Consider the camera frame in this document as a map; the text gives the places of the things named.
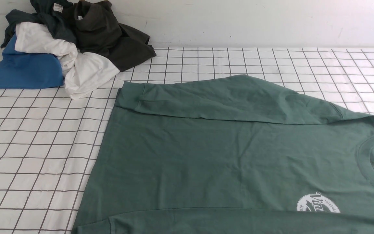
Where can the green long-sleeved shirt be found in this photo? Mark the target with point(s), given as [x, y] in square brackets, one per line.
[235, 155]

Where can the white shirt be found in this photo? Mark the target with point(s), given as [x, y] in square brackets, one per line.
[83, 71]

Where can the dark olive shirt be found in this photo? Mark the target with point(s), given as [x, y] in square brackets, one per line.
[98, 31]

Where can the dark teal shirt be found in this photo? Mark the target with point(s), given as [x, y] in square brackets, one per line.
[48, 12]

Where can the blue shirt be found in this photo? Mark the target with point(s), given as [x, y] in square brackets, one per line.
[20, 70]

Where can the white checkered tablecloth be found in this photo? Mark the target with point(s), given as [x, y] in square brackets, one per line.
[49, 142]

